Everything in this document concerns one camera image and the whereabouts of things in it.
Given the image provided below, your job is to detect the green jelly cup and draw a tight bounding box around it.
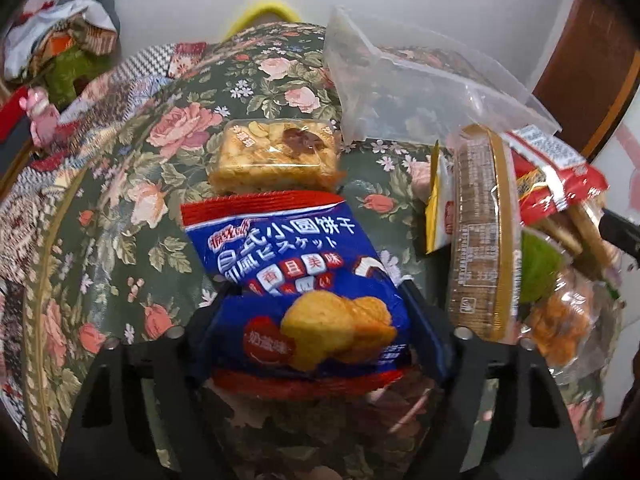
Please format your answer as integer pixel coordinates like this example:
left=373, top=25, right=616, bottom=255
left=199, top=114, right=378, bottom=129
left=520, top=226, right=572, bottom=304

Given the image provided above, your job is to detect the red white snack packet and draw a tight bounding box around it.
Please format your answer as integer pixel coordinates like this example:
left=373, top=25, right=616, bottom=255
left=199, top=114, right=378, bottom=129
left=501, top=125, right=608, bottom=226

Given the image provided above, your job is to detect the orange spicy snack clear packet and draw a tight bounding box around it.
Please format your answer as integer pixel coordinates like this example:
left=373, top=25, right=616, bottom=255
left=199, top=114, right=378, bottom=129
left=522, top=266, right=622, bottom=386

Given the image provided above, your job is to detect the gold edged cracker packet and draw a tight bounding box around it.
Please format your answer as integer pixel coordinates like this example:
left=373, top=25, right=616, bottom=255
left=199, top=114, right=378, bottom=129
left=447, top=124, right=522, bottom=344

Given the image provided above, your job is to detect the blue round biscuit packet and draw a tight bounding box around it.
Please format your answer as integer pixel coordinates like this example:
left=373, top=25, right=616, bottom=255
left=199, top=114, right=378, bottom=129
left=181, top=191, right=411, bottom=400

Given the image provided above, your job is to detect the yellow noodle snack packet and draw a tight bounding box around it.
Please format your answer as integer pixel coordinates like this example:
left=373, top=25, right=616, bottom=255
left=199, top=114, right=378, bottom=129
left=425, top=143, right=454, bottom=254

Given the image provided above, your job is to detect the nut brittle cake packet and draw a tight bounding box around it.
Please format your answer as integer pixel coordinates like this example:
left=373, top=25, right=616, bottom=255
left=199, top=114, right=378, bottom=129
left=208, top=119, right=344, bottom=195

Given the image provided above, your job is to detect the floral green bedspread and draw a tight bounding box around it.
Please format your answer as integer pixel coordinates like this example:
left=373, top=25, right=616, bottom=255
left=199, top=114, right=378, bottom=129
left=19, top=22, right=609, bottom=480

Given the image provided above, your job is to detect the brown wooden wardrobe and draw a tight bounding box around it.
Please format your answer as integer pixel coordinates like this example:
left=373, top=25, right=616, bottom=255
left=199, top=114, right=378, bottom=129
left=534, top=0, right=639, bottom=159

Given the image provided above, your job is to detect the clear plastic storage box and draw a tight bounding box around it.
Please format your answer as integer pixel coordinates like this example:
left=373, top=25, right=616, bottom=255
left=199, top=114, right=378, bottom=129
left=323, top=6, right=562, bottom=144

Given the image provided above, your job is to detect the pink plush toy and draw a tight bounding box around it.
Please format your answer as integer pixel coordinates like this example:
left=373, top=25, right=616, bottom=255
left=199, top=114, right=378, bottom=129
left=18, top=87, right=60, bottom=148

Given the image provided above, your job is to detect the pile of clothes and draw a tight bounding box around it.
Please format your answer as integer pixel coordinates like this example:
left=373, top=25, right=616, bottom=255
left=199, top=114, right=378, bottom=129
left=1, top=0, right=122, bottom=110

